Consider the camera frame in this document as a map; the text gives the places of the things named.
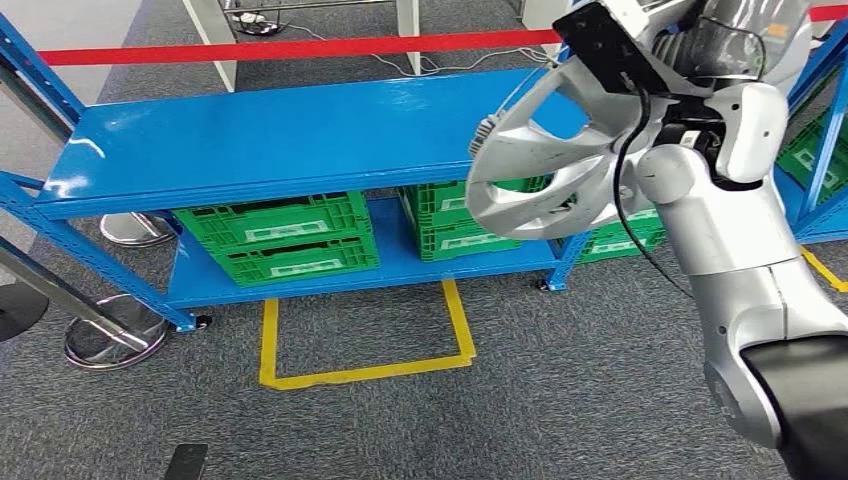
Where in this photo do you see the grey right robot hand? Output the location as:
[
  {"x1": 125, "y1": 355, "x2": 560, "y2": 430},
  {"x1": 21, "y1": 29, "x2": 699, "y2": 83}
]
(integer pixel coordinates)
[{"x1": 652, "y1": 0, "x2": 815, "y2": 85}]

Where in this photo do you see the silver plastic wheel cover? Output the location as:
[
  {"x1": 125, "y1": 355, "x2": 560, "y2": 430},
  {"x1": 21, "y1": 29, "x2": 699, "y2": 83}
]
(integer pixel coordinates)
[{"x1": 464, "y1": 56, "x2": 704, "y2": 242}]

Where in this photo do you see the blue metal shelf rack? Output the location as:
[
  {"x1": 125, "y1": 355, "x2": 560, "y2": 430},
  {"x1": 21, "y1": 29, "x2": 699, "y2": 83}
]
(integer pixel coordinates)
[
  {"x1": 771, "y1": 16, "x2": 848, "y2": 246},
  {"x1": 0, "y1": 11, "x2": 592, "y2": 334}
]

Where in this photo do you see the white desk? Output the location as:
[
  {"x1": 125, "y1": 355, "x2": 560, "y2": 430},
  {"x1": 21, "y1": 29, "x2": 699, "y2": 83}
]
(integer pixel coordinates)
[
  {"x1": 519, "y1": 0, "x2": 572, "y2": 32},
  {"x1": 182, "y1": 0, "x2": 423, "y2": 93}
]

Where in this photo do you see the red barrier belt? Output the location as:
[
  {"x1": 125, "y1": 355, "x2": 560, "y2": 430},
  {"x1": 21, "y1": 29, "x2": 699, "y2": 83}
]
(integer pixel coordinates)
[{"x1": 36, "y1": 5, "x2": 848, "y2": 68}]

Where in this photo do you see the black router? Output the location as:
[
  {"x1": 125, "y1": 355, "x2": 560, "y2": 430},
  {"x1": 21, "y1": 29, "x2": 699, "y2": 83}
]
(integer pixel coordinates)
[{"x1": 235, "y1": 19, "x2": 285, "y2": 37}]

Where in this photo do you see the chrome stanchion base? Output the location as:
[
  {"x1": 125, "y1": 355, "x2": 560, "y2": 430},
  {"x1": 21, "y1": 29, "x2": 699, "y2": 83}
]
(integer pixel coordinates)
[{"x1": 99, "y1": 211, "x2": 178, "y2": 249}]

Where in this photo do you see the black round stand base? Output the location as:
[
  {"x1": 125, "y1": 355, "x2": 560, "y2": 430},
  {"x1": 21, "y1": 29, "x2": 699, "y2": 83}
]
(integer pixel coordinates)
[{"x1": 0, "y1": 281, "x2": 51, "y2": 344}]

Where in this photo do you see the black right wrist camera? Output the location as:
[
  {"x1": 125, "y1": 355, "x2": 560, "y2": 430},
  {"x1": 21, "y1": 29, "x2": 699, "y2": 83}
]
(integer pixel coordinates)
[{"x1": 551, "y1": 0, "x2": 694, "y2": 99}]

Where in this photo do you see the white cable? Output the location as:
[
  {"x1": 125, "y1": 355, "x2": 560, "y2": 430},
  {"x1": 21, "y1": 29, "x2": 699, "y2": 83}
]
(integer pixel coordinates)
[
  {"x1": 423, "y1": 46, "x2": 559, "y2": 75},
  {"x1": 283, "y1": 23, "x2": 439, "y2": 77}
]

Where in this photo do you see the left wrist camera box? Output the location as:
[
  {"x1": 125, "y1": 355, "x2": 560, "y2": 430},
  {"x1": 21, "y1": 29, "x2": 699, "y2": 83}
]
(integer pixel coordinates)
[{"x1": 163, "y1": 443, "x2": 211, "y2": 480}]

